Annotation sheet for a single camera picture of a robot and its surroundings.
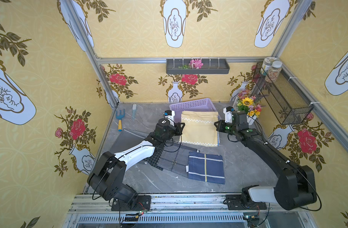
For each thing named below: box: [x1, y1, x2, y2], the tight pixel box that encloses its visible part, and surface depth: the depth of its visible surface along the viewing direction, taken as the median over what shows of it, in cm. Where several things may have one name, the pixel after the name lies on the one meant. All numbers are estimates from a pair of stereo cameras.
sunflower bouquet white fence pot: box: [236, 88, 266, 126], surface depth 97 cm
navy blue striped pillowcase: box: [187, 152, 225, 185], surface depth 88 cm
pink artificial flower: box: [188, 58, 204, 69], surface depth 90 cm
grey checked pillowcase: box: [157, 141, 199, 178], surface depth 90 cm
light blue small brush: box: [131, 103, 137, 120], surface depth 119 cm
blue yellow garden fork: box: [115, 108, 126, 132], surface depth 109 cm
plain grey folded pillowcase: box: [109, 128, 147, 154], surface depth 102 cm
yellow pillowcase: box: [179, 110, 219, 147], surface depth 85 cm
